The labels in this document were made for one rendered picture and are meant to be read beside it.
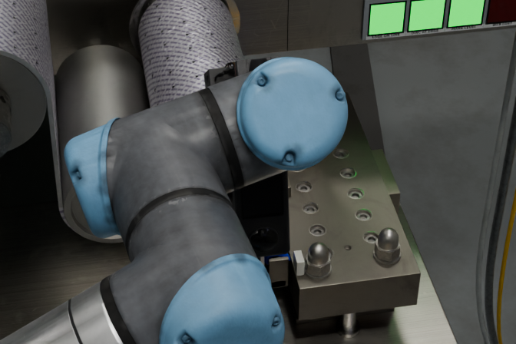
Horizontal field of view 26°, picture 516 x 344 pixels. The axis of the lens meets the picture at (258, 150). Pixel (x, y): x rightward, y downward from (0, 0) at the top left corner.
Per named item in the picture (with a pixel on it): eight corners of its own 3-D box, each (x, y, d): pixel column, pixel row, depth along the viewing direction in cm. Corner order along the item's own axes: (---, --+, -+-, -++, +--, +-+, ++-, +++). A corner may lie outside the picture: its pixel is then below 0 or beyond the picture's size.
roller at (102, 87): (69, 249, 135) (57, 173, 127) (60, 120, 154) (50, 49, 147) (167, 236, 137) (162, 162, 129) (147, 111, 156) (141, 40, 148)
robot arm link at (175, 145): (83, 221, 69) (247, 160, 71) (49, 117, 78) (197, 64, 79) (116, 301, 75) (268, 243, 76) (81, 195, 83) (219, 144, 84)
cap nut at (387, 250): (376, 266, 145) (378, 241, 142) (369, 246, 148) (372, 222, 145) (404, 262, 145) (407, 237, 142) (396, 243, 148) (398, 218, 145)
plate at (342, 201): (298, 321, 145) (299, 289, 142) (246, 132, 176) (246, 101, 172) (417, 305, 148) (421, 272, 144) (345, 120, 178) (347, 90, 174)
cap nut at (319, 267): (306, 281, 143) (307, 256, 140) (300, 261, 145) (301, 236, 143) (334, 277, 143) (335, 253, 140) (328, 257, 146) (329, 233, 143)
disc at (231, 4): (133, 78, 152) (124, -15, 143) (133, 76, 152) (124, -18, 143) (241, 66, 154) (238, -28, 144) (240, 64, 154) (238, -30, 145)
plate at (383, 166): (381, 250, 164) (386, 194, 157) (364, 205, 172) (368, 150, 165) (398, 248, 164) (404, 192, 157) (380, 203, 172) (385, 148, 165)
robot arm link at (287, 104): (213, 77, 73) (332, 35, 74) (199, 90, 84) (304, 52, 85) (254, 190, 73) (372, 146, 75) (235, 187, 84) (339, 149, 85)
